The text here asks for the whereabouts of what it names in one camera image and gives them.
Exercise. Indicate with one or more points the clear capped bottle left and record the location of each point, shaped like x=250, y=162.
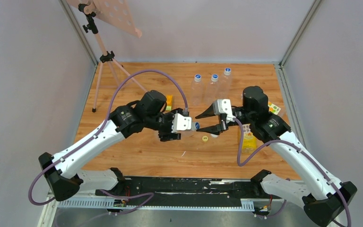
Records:
x=196, y=91

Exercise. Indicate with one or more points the yellow green toy block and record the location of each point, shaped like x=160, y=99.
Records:
x=169, y=102

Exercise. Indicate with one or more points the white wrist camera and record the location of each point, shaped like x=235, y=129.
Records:
x=223, y=106
x=181, y=123

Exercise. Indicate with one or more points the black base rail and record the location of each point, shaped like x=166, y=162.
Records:
x=169, y=193

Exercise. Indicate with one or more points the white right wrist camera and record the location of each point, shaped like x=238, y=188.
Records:
x=223, y=106

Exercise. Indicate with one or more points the clear capped bottle right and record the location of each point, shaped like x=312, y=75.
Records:
x=225, y=81

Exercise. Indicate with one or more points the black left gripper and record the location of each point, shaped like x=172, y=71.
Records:
x=168, y=131

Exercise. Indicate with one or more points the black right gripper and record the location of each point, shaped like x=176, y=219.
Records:
x=216, y=129

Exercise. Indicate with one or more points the clear capped bottle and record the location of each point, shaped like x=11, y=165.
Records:
x=211, y=90
x=225, y=81
x=196, y=91

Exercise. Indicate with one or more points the large pineapple juice bottle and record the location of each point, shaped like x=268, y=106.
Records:
x=277, y=110

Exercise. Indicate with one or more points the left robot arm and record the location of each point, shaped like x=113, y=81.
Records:
x=64, y=172

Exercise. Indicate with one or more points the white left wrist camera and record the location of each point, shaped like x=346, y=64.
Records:
x=181, y=123

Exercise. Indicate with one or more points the clear capped bottle middle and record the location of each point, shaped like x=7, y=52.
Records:
x=211, y=90

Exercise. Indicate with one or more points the yellow label juice bottle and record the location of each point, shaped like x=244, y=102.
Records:
x=249, y=143

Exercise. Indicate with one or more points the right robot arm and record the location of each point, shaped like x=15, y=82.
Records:
x=322, y=196

